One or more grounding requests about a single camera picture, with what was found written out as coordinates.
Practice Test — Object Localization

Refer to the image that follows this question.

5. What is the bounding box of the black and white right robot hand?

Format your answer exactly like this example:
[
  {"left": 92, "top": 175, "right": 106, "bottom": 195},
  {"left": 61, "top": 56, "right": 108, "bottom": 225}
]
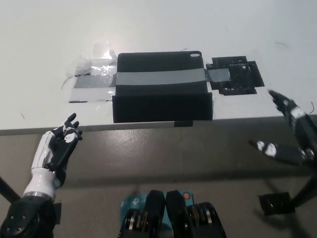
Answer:
[{"left": 248, "top": 90, "right": 317, "bottom": 167}]

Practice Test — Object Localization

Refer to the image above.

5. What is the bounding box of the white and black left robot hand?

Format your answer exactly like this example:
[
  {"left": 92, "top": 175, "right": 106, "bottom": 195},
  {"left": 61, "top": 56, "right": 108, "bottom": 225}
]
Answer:
[{"left": 23, "top": 113, "right": 83, "bottom": 199}]

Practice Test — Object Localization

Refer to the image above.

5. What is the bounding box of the black tape patch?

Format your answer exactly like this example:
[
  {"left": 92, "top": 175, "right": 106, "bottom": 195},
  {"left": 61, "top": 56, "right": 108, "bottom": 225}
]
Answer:
[{"left": 205, "top": 56, "right": 265, "bottom": 96}]

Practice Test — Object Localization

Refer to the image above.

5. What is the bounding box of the black table foot plate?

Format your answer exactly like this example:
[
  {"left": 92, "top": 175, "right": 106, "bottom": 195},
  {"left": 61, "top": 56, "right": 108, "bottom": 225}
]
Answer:
[
  {"left": 257, "top": 192, "right": 297, "bottom": 216},
  {"left": 51, "top": 202, "right": 62, "bottom": 225}
]

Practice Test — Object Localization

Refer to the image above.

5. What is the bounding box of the crumpled clear plastic tape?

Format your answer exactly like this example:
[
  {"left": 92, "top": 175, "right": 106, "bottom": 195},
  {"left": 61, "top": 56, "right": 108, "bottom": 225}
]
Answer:
[{"left": 61, "top": 42, "right": 118, "bottom": 86}]

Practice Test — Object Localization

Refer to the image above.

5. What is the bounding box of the black folding tablet cover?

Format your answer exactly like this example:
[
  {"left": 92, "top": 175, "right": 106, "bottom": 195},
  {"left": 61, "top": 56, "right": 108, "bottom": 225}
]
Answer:
[{"left": 111, "top": 51, "right": 214, "bottom": 124}]

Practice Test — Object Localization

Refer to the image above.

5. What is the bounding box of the grey duct tape strip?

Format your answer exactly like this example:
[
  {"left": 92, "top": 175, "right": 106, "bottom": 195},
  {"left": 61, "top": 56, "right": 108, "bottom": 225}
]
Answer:
[{"left": 73, "top": 68, "right": 231, "bottom": 89}]

